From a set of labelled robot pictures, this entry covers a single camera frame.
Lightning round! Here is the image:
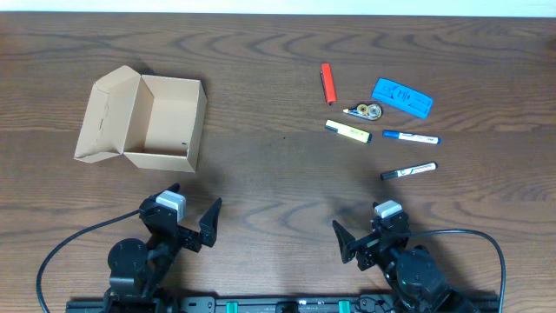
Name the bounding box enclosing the blue marker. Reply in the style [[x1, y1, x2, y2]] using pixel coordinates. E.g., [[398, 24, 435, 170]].
[[382, 130, 441, 144]]

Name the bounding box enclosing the yellow highlighter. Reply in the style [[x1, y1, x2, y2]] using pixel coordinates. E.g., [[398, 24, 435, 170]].
[[325, 120, 372, 143]]

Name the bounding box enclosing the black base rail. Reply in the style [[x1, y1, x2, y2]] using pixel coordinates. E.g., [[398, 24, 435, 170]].
[[64, 294, 500, 313]]

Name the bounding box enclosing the left black cable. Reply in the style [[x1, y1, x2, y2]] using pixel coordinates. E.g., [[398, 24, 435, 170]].
[[36, 209, 142, 313]]

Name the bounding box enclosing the blue plastic holder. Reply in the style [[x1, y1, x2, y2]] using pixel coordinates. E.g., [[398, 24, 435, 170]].
[[371, 77, 434, 119]]

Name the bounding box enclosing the correction tape dispenser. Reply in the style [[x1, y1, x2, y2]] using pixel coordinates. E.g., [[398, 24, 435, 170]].
[[343, 102, 383, 121]]

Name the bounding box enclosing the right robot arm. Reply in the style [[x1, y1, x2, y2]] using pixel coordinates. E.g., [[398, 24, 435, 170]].
[[332, 200, 479, 312]]

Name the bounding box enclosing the brown cardboard box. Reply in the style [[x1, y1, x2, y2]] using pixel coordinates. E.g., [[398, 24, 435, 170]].
[[74, 65, 207, 172]]

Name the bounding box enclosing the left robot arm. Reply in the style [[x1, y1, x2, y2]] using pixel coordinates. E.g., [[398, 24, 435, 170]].
[[103, 183, 222, 313]]

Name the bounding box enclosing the black marker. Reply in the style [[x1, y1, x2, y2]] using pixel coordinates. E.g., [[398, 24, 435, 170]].
[[381, 162, 438, 181]]

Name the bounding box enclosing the red lighter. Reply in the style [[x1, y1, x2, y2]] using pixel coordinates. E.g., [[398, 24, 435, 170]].
[[321, 63, 337, 105]]

